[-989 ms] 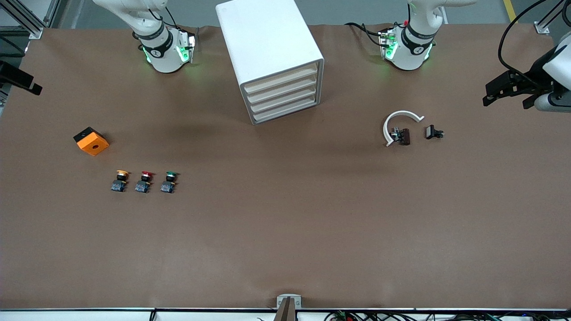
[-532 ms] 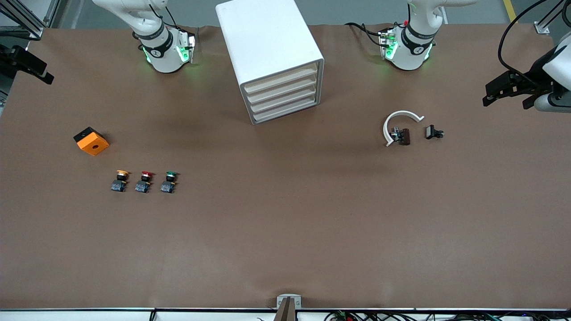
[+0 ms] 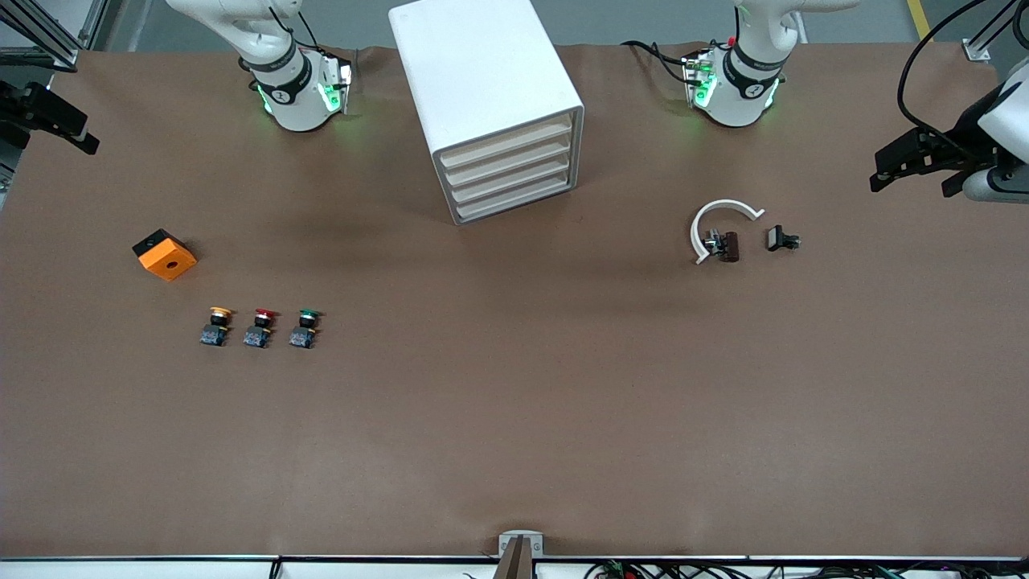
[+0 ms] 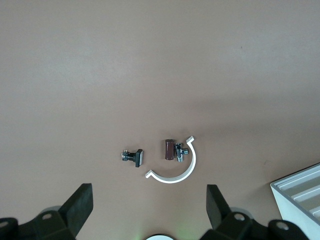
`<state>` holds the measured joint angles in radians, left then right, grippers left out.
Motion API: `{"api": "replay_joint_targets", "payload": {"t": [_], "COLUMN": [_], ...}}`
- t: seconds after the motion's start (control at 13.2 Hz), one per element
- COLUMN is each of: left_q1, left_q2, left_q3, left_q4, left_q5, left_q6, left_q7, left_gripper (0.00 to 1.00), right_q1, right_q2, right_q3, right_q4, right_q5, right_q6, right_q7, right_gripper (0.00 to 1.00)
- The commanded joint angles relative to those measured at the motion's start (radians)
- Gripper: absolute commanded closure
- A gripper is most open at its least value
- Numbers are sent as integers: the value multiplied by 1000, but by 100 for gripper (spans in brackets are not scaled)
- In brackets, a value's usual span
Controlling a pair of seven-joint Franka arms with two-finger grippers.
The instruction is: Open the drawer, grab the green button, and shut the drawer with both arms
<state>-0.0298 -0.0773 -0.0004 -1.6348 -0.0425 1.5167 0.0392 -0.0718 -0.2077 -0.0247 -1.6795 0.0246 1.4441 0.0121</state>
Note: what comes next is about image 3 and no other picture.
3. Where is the grey metal bracket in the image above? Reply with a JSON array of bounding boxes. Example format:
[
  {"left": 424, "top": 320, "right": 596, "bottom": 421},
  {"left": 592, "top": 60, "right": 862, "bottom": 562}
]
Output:
[{"left": 498, "top": 531, "right": 544, "bottom": 557}]

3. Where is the yellow push button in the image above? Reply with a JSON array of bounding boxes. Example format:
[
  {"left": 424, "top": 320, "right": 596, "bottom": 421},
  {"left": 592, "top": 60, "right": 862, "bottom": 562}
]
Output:
[{"left": 199, "top": 306, "right": 234, "bottom": 348}]

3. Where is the red push button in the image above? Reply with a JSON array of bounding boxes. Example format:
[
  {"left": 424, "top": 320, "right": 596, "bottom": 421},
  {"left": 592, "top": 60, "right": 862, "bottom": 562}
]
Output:
[{"left": 244, "top": 308, "right": 279, "bottom": 350}]

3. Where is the white curved plastic part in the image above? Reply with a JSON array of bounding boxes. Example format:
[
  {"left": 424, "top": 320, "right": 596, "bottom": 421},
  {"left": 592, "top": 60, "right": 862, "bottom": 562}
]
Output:
[{"left": 690, "top": 199, "right": 765, "bottom": 265}]

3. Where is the white drawer cabinet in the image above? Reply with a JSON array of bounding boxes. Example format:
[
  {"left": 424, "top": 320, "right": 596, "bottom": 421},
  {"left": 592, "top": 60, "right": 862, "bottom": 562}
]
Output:
[{"left": 389, "top": 0, "right": 585, "bottom": 226}]

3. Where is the green push button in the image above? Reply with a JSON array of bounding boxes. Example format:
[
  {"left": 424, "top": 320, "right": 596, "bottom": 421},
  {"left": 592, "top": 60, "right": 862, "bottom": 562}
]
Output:
[{"left": 289, "top": 309, "right": 322, "bottom": 351}]

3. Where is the cream cabinet drawer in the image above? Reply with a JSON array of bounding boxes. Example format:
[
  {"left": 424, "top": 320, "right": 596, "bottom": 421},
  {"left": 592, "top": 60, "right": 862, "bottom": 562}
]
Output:
[
  {"left": 453, "top": 171, "right": 578, "bottom": 224},
  {"left": 447, "top": 153, "right": 576, "bottom": 205},
  {"left": 442, "top": 133, "right": 575, "bottom": 187},
  {"left": 438, "top": 115, "right": 574, "bottom": 170}
]

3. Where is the black left arm base cable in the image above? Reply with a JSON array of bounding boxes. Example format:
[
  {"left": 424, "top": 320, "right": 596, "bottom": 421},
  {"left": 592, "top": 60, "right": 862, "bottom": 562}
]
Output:
[{"left": 621, "top": 40, "right": 700, "bottom": 85}]

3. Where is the brown table mat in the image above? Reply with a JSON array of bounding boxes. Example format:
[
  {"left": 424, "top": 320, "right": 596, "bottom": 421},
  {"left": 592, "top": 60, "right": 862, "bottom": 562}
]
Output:
[{"left": 0, "top": 42, "right": 1029, "bottom": 560}]

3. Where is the white table edge rail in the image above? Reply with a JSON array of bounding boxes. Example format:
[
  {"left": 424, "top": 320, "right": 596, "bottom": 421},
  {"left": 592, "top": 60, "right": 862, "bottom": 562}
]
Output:
[{"left": 0, "top": 555, "right": 1029, "bottom": 579}]

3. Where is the aluminium frame profile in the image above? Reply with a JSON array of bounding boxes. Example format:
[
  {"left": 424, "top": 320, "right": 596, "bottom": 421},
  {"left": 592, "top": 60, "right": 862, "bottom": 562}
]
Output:
[
  {"left": 0, "top": 0, "right": 109, "bottom": 73},
  {"left": 962, "top": 0, "right": 1029, "bottom": 64}
]

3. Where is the orange box with hole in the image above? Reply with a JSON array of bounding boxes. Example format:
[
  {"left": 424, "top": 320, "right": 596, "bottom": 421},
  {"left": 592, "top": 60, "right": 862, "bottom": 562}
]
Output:
[{"left": 132, "top": 228, "right": 198, "bottom": 282}]

